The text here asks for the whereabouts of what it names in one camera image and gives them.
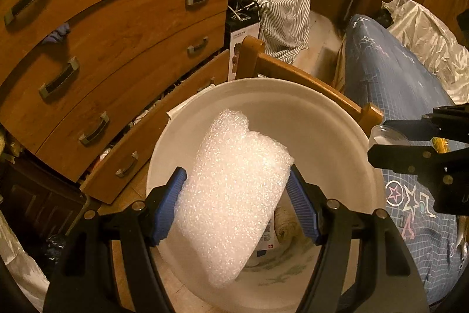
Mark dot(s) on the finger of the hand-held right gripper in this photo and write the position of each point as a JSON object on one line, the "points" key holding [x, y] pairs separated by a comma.
{"points": [[399, 157], [414, 124]]}

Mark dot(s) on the blue checked star bedsheet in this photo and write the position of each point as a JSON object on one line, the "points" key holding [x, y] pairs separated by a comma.
{"points": [[384, 71]]}

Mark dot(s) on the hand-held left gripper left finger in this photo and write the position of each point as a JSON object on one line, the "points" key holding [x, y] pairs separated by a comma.
{"points": [[172, 203]]}

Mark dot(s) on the wooden chair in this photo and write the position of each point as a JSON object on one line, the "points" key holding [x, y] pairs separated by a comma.
{"points": [[256, 56]]}

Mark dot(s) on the shiny white plastic cover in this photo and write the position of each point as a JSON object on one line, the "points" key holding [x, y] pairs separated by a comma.
{"points": [[421, 30]]}

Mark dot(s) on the wooden chest of drawers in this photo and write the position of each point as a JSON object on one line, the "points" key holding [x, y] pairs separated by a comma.
{"points": [[110, 5]]}

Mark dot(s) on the crumpled brown paper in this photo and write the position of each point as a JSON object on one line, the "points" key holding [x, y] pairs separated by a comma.
{"points": [[287, 225]]}

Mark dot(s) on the white carton with blue print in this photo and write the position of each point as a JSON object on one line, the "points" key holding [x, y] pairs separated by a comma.
{"points": [[266, 241]]}

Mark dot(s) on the clear plastic cup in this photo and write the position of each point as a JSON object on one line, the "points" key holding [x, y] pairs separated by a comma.
{"points": [[384, 139]]}

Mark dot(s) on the blue cloth in drawer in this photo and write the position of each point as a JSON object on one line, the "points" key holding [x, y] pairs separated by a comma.
{"points": [[56, 33]]}

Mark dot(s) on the black and white carton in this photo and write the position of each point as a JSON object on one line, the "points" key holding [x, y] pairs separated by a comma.
{"points": [[238, 41]]}

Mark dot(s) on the white plastic bucket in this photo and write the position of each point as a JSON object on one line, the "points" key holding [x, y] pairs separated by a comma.
{"points": [[311, 122]]}

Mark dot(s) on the white plastic sheet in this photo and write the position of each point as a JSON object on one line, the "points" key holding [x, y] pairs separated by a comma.
{"points": [[18, 261]]}

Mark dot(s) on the white bubble wrap roll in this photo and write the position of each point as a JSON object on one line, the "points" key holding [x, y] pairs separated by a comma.
{"points": [[234, 195]]}

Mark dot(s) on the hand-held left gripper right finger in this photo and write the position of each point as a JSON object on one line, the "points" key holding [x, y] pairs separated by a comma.
{"points": [[302, 210]]}

